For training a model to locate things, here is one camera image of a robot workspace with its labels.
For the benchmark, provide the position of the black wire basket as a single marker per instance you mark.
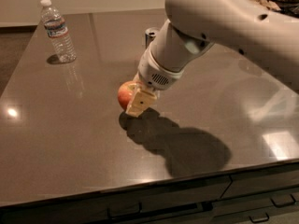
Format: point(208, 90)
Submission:
point(286, 7)

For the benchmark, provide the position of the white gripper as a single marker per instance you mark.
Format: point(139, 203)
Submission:
point(154, 73)

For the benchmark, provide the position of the drawer handle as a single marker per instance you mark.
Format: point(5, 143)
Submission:
point(283, 201)
point(125, 211)
point(259, 218)

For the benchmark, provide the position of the red yellow apple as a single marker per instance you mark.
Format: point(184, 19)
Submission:
point(125, 93)

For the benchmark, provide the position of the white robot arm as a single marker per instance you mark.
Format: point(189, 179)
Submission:
point(267, 38)

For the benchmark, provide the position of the silver blue redbull can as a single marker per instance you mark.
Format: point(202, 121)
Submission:
point(150, 35)

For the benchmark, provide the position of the upper right drawer handle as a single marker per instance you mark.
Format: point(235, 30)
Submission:
point(283, 201)

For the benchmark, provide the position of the lower right drawer handle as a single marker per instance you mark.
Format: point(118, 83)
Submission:
point(259, 218)

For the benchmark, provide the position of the clear plastic water bottle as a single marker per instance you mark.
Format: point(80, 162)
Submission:
point(58, 32)

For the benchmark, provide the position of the left drawer handle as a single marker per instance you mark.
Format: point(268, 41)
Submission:
point(125, 211)

